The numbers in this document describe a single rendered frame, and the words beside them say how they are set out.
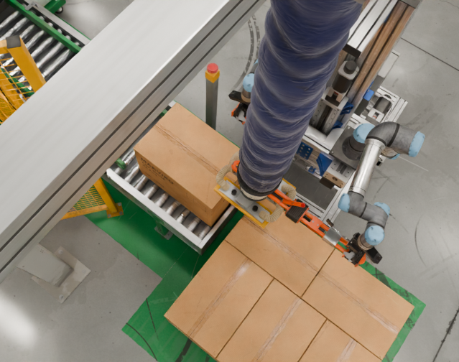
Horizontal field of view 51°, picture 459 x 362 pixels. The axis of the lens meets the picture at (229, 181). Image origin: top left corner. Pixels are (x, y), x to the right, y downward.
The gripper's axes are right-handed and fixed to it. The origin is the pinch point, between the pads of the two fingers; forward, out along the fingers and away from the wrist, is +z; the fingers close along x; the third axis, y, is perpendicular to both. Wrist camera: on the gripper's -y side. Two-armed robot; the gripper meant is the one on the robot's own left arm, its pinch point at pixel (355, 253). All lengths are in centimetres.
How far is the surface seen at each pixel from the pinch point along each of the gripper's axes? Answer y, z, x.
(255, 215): 51, 11, 13
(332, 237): 13.8, -1.4, 1.2
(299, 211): 33.9, -1.5, 1.0
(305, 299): 0, 73, 18
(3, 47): 148, -83, 50
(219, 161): 90, 32, -5
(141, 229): 122, 127, 44
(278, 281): 19, 73, 20
